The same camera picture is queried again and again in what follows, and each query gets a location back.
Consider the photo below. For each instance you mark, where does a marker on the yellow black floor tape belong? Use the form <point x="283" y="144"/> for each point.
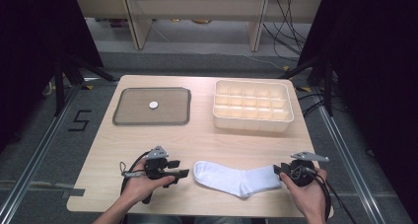
<point x="303" y="89"/>
<point x="88" y="87"/>

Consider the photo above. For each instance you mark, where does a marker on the black metal stand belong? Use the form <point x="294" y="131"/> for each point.
<point x="328" y="86"/>
<point x="59" y="86"/>

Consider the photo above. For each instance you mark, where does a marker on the black tape floor mark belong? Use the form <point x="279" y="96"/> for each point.
<point x="80" y="120"/>

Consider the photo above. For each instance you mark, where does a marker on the grey plug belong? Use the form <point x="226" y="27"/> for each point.
<point x="133" y="174"/>

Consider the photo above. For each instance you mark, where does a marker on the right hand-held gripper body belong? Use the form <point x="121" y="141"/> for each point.
<point x="300" y="174"/>

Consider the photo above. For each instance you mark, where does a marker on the beige wooden desk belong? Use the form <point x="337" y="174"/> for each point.
<point x="197" y="5"/>

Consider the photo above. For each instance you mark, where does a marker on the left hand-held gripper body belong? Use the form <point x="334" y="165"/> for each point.
<point x="156" y="167"/>

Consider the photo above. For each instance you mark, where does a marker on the white sock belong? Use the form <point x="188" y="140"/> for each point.
<point x="230" y="179"/>

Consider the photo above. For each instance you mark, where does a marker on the cream compartment storage box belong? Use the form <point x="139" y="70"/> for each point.
<point x="253" y="123"/>

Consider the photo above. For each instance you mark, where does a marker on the person's right hand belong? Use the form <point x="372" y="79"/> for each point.
<point x="310" y="201"/>

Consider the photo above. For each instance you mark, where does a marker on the black tape strip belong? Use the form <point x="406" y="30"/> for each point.
<point x="74" y="192"/>

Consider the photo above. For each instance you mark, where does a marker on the person's left hand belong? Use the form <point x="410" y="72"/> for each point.
<point x="139" y="187"/>

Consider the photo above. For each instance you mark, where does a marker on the black curtain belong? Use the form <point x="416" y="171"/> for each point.
<point x="378" y="69"/>
<point x="33" y="53"/>

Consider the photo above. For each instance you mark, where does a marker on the aluminium floor rail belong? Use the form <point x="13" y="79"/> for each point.
<point x="350" y="171"/>
<point x="36" y="158"/>

